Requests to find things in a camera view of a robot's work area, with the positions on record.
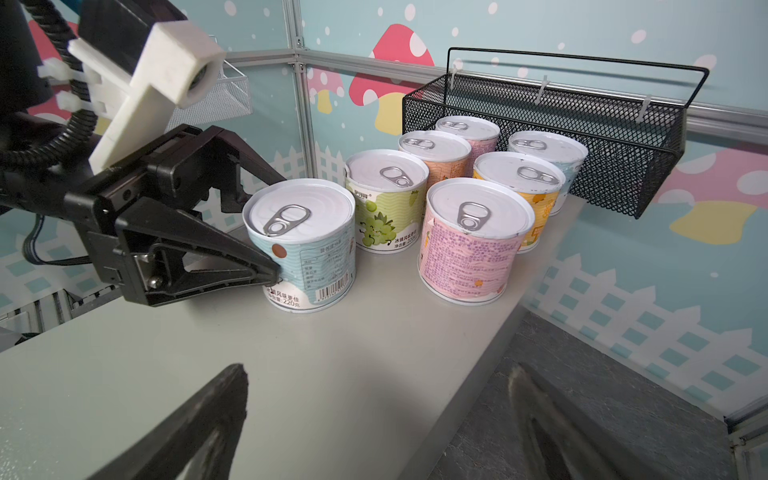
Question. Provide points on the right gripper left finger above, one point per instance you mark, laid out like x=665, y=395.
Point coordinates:
x=196, y=441

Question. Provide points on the black mesh wall basket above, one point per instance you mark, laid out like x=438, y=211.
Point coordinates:
x=633, y=142

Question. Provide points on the green label can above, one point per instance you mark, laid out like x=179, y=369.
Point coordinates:
x=389, y=187

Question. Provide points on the beige metal cabinet counter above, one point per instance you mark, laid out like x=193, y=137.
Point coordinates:
x=373, y=387

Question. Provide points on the white wire wall basket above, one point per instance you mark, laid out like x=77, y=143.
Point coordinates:
x=216, y=99

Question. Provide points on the blue label can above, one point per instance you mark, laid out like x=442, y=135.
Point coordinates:
x=565, y=153

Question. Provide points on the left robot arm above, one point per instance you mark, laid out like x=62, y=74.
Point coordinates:
x=86, y=137

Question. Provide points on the pink front can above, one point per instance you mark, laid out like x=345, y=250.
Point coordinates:
x=471, y=234

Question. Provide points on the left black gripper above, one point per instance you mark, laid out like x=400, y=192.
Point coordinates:
x=138, y=223

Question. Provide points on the pink label can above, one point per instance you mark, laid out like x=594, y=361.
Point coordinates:
x=481, y=134

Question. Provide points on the yellow label can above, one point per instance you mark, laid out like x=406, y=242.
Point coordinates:
x=538, y=181

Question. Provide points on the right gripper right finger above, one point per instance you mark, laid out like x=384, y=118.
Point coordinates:
x=559, y=441

